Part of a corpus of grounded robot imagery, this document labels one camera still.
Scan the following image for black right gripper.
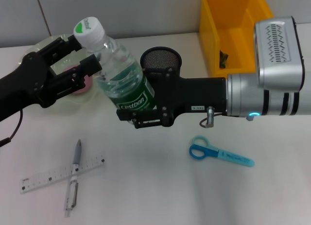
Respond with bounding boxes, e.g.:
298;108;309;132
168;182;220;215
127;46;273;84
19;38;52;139
115;67;228;129

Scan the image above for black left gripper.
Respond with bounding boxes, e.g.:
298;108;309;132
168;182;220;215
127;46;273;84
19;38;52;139
0;35;103;123

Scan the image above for pink peach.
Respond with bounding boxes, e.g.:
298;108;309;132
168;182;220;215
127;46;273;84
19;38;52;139
63;66;93;97

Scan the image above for clear green-label water bottle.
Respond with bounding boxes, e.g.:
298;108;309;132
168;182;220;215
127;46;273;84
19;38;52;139
73;16;157;125

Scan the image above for green plastic wrapper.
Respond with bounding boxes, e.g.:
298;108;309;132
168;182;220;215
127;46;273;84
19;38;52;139
219;50;229;69

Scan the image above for black mesh pen holder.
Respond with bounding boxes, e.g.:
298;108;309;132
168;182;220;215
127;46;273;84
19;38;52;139
140;47;183;78

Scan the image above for pale green glass fruit plate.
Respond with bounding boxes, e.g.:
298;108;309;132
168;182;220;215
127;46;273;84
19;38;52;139
18;34;117;115

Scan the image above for blue plastic scissors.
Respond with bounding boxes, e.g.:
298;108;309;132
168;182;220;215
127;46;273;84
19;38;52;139
189;135;256;168

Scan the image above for transparent plastic ruler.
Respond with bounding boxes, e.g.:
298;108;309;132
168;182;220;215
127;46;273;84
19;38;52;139
19;154;107;195

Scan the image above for grey clear ballpoint pen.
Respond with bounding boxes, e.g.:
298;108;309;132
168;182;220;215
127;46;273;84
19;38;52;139
63;139;82;218

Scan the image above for yellow plastic bin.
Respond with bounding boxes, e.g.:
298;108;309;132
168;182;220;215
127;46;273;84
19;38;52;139
199;0;275;78

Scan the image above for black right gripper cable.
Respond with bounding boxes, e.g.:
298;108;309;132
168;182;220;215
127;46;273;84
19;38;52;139
199;105;216;129

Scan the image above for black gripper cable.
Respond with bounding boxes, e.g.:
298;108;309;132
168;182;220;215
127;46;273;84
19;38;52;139
199;105;216;129
0;108;24;148

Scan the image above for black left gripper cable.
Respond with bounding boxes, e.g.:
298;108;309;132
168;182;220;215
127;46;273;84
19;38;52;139
0;108;24;148

